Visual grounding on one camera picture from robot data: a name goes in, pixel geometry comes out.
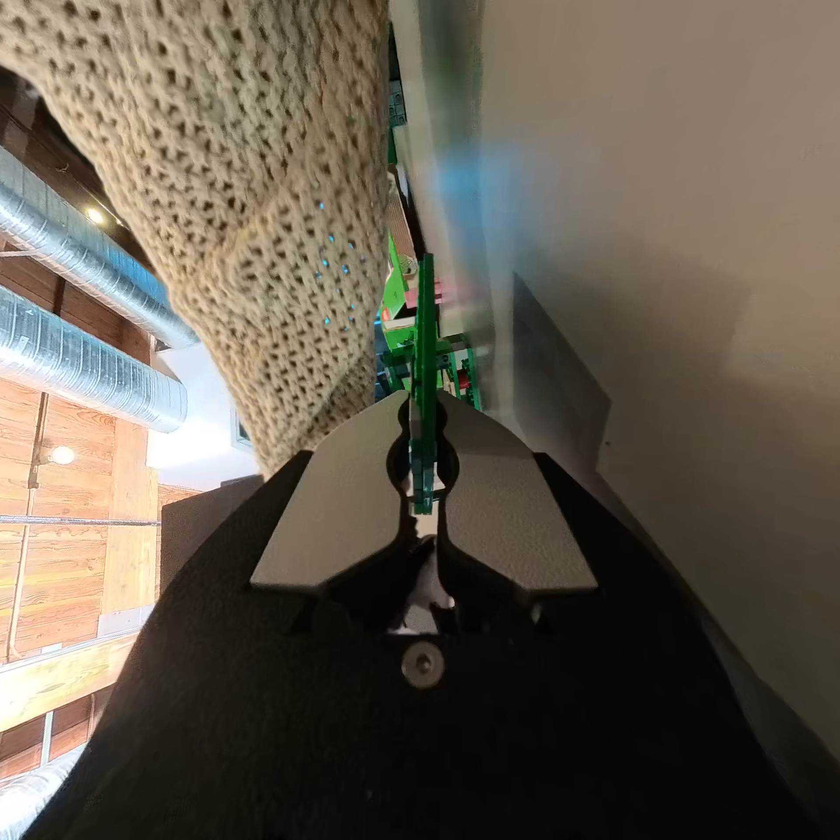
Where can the person's right forearm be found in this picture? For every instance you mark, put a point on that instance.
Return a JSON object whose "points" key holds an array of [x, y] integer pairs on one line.
{"points": [[229, 164]]}

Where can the green lego plate with tiles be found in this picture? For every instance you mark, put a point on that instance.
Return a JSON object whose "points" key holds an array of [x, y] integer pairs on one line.
{"points": [[426, 328]]}

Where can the round ceiling lamp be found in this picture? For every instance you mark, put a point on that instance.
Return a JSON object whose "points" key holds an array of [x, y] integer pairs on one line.
{"points": [[62, 454], [95, 215]]}

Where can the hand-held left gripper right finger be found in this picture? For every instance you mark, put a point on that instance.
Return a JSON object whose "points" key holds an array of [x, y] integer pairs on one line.
{"points": [[512, 518]]}

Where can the pink lego pig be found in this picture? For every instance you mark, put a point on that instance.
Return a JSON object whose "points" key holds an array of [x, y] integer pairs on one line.
{"points": [[443, 292]]}

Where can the green cardboard lego box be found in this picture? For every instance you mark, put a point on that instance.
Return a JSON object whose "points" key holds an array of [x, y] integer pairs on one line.
{"points": [[396, 289]]}

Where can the silver ventilation duct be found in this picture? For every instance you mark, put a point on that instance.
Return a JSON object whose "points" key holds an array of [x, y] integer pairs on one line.
{"points": [[79, 361], [26, 794], [65, 243]]}

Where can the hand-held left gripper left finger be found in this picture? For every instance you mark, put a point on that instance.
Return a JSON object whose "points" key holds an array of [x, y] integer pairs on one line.
{"points": [[334, 518]]}

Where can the green lego box build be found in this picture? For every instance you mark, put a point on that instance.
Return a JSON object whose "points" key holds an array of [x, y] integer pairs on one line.
{"points": [[459, 371]]}

